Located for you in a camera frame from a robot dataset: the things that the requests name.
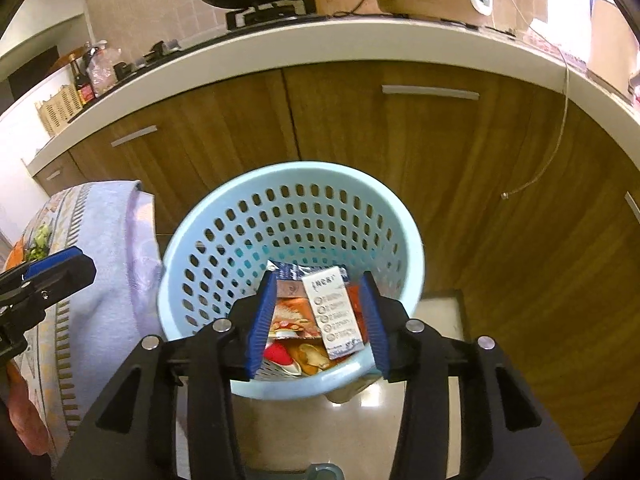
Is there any red paper cup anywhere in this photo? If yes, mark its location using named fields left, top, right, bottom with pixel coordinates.
left=264, top=342, right=293, bottom=367

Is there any light blue plastic basket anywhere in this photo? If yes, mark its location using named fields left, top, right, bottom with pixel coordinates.
left=157, top=161, right=426, bottom=401

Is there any white milk carton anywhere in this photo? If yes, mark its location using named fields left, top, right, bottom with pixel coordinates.
left=300, top=266, right=366, bottom=360

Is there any wooden cabinet door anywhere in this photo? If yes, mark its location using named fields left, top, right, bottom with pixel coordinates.
left=460, top=85, right=640, bottom=461
left=282, top=65, right=541, bottom=296
left=67, top=72, right=301, bottom=233
left=35, top=152, right=88, bottom=198

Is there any dark sauce bottle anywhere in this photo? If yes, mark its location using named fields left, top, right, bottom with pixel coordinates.
left=72, top=47, right=98, bottom=108

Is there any patterned blue tablecloth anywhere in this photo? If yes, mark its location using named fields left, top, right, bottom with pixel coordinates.
left=0, top=180, right=168, bottom=480

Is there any green wrapper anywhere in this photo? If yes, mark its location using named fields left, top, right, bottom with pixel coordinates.
left=27, top=225, right=53, bottom=261

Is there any black power cable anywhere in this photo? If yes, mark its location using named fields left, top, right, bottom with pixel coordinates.
left=330, top=0, right=401, bottom=17

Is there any orange foil wrapper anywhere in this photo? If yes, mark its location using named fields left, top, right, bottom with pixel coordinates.
left=292, top=342, right=331, bottom=376

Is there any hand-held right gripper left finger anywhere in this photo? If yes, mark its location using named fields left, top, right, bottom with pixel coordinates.
left=52, top=271, right=278, bottom=480

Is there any black gas stove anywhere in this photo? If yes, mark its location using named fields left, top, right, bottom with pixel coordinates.
left=112, top=0, right=321, bottom=86

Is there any cream utensil basket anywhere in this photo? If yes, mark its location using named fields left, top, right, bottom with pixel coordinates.
left=34, top=84, right=86, bottom=136

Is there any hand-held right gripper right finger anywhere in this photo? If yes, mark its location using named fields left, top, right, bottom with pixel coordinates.
left=357, top=271, right=586, bottom=480

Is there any clear plastic bag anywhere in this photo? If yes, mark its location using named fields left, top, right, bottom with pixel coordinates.
left=87, top=45, right=123, bottom=96

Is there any orange snack packet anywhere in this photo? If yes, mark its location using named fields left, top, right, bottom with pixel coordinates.
left=270, top=282, right=323, bottom=341

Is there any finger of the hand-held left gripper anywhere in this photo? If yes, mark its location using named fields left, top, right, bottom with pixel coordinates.
left=0, top=247, right=97, bottom=317

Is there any cardboard box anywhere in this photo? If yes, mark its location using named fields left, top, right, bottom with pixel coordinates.
left=585, top=0, right=640, bottom=101

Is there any thin hanging wire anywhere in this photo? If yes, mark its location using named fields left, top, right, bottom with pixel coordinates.
left=490, top=0, right=572, bottom=201

